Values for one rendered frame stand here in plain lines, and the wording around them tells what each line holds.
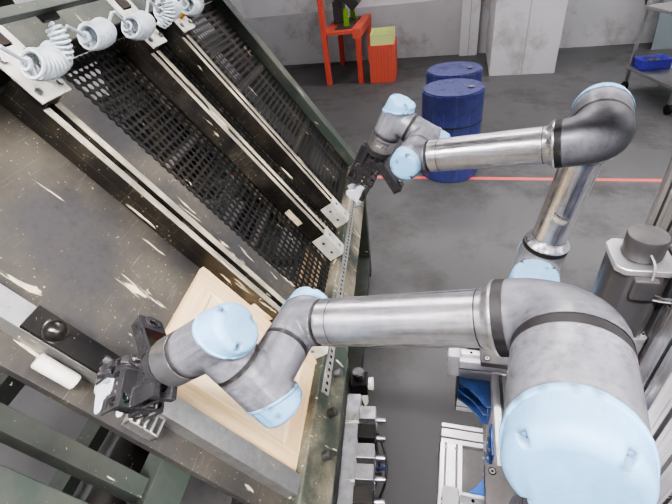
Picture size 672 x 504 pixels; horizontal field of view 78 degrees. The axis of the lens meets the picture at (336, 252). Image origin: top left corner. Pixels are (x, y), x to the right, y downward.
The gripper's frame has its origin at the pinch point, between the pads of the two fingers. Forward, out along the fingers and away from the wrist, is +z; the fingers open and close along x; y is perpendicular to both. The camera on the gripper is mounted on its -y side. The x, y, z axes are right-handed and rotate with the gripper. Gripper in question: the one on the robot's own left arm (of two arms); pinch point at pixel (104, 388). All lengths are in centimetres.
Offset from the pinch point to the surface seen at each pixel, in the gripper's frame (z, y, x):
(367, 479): 2, 11, 78
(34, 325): 7.0, -11.3, -11.3
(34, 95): 1, -59, -27
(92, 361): 7.0, -7.2, -0.2
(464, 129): -41, -260, 238
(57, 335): -3.5, -5.6, -10.4
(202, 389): 10.2, -7.8, 26.8
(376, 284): 50, -125, 192
